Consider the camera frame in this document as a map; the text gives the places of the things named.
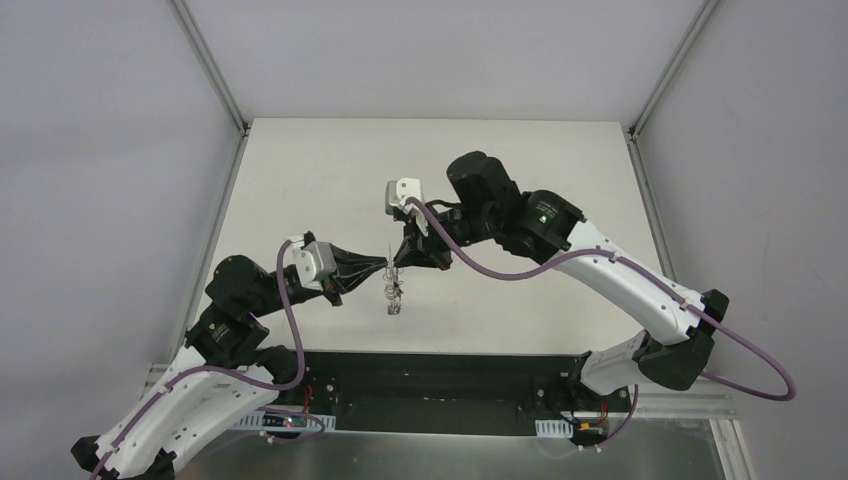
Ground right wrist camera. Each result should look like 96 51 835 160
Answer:
384 177 423 217

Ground left white cable duct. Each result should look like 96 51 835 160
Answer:
228 410 337 433

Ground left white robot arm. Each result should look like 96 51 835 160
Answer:
71 234 388 479

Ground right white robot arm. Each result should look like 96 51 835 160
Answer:
385 151 729 410

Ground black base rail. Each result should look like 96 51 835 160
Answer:
271 351 638 437

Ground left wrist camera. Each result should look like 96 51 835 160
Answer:
288 234 337 291

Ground right aluminium frame post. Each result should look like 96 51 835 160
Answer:
628 0 724 141

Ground left aluminium frame post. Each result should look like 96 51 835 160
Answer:
167 0 250 138

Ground white cable duct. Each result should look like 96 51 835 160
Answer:
228 410 337 433
534 419 574 439

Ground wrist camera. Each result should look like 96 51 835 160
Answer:
288 234 337 291
384 177 423 217

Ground aluminium frame post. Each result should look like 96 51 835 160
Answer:
167 0 250 138
628 0 724 141

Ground right white cable duct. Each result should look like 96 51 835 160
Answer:
534 419 574 439

